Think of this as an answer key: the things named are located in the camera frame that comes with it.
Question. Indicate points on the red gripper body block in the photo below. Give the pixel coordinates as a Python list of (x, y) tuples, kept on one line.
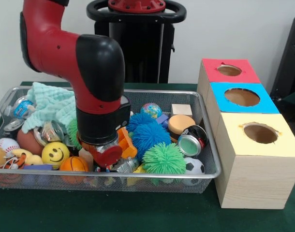
[(111, 155)]

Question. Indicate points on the light teal cloth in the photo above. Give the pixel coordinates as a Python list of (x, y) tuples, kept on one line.
[(50, 104)]

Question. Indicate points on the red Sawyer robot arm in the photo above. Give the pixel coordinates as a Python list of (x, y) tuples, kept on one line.
[(65, 55)]

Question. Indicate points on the shallow metal mesh bin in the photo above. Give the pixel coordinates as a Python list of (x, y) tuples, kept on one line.
[(210, 159)]

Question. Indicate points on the wooden box with three holes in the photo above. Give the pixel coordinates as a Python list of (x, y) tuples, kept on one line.
[(254, 183)]

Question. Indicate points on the orange toy building brick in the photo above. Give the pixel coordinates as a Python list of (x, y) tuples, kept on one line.
[(127, 142)]

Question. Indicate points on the blue spiky rubber ball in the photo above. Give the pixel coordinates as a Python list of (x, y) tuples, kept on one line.
[(150, 136)]

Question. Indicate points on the green spiky rubber ball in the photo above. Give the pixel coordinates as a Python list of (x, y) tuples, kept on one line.
[(163, 158), (72, 130)]

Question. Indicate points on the yellow smiley face ball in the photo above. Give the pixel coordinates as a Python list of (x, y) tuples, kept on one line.
[(55, 154)]

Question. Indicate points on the black and white soccer ball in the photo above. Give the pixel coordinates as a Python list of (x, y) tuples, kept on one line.
[(194, 165)]

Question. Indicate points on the white baseball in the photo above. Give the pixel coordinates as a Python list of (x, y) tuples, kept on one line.
[(6, 145)]

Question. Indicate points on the black pedestal with red base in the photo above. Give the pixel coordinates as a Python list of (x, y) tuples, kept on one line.
[(145, 48)]

